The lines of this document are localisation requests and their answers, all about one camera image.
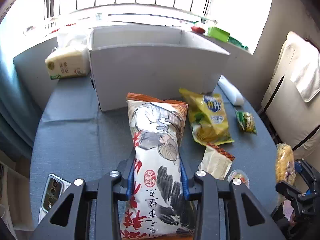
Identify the white cardboard box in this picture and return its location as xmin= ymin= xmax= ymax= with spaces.
xmin=88 ymin=25 xmax=230 ymax=112

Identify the red small object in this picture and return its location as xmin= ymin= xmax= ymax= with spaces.
xmin=191 ymin=25 xmax=206 ymax=34

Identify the tissue pack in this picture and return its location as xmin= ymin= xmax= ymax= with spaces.
xmin=45 ymin=35 xmax=90 ymax=80

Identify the white remote control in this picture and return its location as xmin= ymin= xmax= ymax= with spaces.
xmin=217 ymin=75 xmax=245 ymax=106

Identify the teal curtain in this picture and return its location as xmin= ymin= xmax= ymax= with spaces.
xmin=0 ymin=42 xmax=43 ymax=160

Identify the small beige pastry packet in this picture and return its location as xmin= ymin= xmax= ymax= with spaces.
xmin=198 ymin=144 xmax=235 ymax=180

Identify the yellow cracker bag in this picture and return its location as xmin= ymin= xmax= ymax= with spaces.
xmin=179 ymin=88 xmax=234 ymax=146

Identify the smartphone with sticker case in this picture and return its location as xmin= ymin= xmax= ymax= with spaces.
xmin=38 ymin=173 xmax=71 ymax=224

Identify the green plastic box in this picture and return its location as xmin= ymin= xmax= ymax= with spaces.
xmin=207 ymin=27 xmax=230 ymax=42

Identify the small jelly cup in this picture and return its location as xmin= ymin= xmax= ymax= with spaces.
xmin=227 ymin=170 xmax=249 ymax=188

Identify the red bead string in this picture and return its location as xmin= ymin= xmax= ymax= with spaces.
xmin=49 ymin=23 xmax=77 ymax=34

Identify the yellow round cake package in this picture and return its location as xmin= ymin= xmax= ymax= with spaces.
xmin=275 ymin=143 xmax=296 ymax=185

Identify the white ink-painting snack bag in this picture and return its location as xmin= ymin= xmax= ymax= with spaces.
xmin=120 ymin=93 xmax=196 ymax=239

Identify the dark green snack packet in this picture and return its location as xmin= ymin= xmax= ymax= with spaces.
xmin=235 ymin=110 xmax=257 ymax=134

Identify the green plastic bag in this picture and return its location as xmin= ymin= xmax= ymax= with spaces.
xmin=228 ymin=36 xmax=248 ymax=51

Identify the cream chair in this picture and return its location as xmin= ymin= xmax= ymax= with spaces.
xmin=261 ymin=31 xmax=319 ymax=158

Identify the white towel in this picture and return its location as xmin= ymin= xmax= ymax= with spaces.
xmin=290 ymin=50 xmax=319 ymax=102

